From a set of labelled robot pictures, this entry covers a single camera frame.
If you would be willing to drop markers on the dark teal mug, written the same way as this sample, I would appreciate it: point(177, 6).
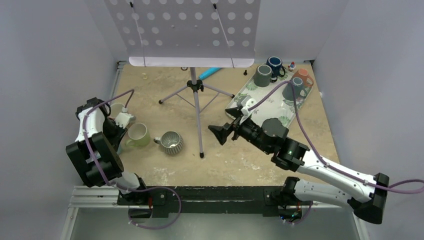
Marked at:
point(293, 89)

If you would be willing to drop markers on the grey ribbed mug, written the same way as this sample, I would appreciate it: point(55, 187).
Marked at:
point(171, 142)

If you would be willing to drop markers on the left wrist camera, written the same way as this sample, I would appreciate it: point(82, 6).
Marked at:
point(124, 118)

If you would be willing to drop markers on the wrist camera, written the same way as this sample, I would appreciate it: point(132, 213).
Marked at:
point(124, 118)
point(245, 103)

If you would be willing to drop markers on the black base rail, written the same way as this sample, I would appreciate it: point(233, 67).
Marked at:
point(268, 201)

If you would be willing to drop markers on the orange mug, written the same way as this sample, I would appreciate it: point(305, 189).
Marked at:
point(303, 74)

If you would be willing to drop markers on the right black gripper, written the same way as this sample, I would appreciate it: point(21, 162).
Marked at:
point(222, 132)

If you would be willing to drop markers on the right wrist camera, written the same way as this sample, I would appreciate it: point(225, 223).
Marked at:
point(245, 103)

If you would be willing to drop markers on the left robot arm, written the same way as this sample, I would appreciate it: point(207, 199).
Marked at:
point(94, 153)

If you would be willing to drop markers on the light green mug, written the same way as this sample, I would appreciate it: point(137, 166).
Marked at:
point(138, 136)

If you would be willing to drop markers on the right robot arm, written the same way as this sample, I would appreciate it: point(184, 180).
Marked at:
point(362, 193)

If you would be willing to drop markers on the light blue faceted mug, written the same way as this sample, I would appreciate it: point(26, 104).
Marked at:
point(119, 150)

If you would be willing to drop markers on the dark blue mug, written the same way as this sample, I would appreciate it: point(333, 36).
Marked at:
point(277, 68)

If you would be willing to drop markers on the small gnome figurine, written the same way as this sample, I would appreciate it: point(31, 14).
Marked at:
point(292, 66)

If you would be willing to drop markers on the salmon pink mug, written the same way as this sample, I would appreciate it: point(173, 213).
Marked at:
point(116, 109)

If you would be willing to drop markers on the light blue cylinder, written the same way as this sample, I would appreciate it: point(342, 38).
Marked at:
point(208, 72)

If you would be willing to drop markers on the perforated music stand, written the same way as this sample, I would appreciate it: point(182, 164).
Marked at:
point(188, 33)

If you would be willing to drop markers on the aluminium frame rail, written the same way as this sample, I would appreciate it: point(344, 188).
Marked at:
point(84, 197)

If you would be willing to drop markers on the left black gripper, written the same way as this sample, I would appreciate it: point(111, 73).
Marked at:
point(115, 140)

